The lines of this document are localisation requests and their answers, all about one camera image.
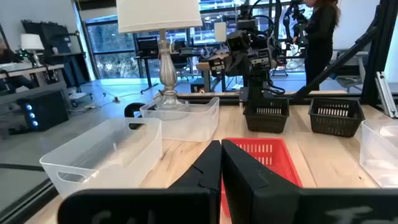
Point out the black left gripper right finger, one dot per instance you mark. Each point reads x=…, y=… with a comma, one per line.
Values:
x=264, y=202

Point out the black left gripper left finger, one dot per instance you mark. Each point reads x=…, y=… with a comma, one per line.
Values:
x=186, y=205

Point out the red plastic basket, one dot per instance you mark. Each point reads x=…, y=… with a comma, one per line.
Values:
x=273, y=155

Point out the black plastic basket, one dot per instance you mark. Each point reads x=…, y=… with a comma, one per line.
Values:
x=267, y=119
x=335, y=123

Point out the clear plastic bin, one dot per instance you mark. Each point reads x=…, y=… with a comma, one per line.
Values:
x=379, y=155
x=124, y=161
x=186, y=124

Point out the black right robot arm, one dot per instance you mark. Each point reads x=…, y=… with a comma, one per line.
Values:
x=258, y=87

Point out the black background robot arm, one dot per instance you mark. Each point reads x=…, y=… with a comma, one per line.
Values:
x=295, y=21

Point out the white sign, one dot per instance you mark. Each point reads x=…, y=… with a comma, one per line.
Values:
x=220, y=31

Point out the person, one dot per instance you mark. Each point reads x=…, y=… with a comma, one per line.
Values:
x=320, y=37

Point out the black monitor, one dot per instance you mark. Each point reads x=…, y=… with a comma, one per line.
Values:
x=146, y=46

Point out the black round object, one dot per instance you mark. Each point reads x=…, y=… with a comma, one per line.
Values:
x=132, y=110

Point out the silver aluminium bar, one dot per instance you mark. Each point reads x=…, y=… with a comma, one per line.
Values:
x=385, y=93

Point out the black computer tower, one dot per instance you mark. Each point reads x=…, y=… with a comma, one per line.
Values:
x=43, y=109

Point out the small white shade lamp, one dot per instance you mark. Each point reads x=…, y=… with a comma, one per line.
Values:
x=31, y=43

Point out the wooden desk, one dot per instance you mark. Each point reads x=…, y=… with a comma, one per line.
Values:
x=28, y=71

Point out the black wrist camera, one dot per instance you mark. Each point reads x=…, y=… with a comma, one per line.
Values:
x=237, y=40

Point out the black aluminium table frame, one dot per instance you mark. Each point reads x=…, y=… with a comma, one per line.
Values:
x=377, y=46

